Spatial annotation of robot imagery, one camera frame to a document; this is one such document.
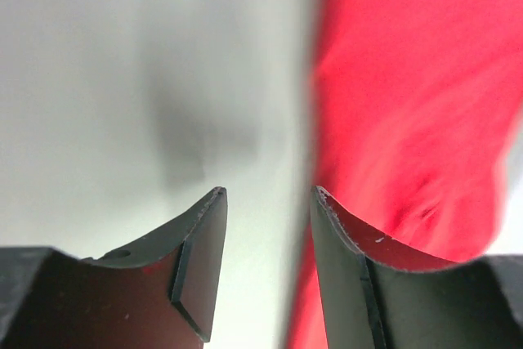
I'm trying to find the dark red t shirt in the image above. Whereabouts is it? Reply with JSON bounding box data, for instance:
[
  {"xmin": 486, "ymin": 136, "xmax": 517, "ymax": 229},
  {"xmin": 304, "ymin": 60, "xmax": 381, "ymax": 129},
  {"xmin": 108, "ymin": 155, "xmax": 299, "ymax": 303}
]
[{"xmin": 287, "ymin": 0, "xmax": 522, "ymax": 348}]

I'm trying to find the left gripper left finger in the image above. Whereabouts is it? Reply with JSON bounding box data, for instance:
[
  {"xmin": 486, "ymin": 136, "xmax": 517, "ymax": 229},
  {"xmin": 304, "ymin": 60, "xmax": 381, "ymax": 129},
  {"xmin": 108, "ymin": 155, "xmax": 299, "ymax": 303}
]
[{"xmin": 1, "ymin": 187, "xmax": 227, "ymax": 348}]

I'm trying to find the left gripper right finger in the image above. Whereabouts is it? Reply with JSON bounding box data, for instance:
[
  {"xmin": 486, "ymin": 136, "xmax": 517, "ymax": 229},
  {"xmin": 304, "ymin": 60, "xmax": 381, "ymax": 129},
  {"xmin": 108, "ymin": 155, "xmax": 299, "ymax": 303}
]
[{"xmin": 311, "ymin": 187, "xmax": 522, "ymax": 349}]

